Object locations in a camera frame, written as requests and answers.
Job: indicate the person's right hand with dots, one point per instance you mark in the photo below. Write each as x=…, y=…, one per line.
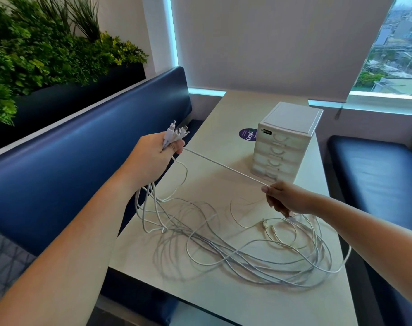
x=290, y=200

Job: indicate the black planter box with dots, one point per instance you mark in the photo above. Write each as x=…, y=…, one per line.
x=73, y=98

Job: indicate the blue padded bench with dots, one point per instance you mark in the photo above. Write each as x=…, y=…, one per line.
x=56, y=166
x=379, y=173

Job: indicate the glass window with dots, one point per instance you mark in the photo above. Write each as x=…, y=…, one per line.
x=392, y=57

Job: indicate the white roller blind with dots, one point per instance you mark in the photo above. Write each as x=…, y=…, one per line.
x=277, y=40

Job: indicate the person's left forearm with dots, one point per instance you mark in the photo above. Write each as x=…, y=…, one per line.
x=56, y=261

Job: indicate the person's right forearm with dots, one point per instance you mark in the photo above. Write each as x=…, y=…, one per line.
x=379, y=241

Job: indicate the round purple sticker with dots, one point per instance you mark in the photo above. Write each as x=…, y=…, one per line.
x=248, y=134

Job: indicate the white mini drawer cabinet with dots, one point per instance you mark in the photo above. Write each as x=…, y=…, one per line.
x=292, y=117

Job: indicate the person's left hand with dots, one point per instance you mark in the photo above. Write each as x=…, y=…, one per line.
x=148, y=159

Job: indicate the white table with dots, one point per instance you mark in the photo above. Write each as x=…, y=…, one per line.
x=226, y=108

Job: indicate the green leafy plants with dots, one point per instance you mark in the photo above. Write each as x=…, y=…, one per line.
x=39, y=50

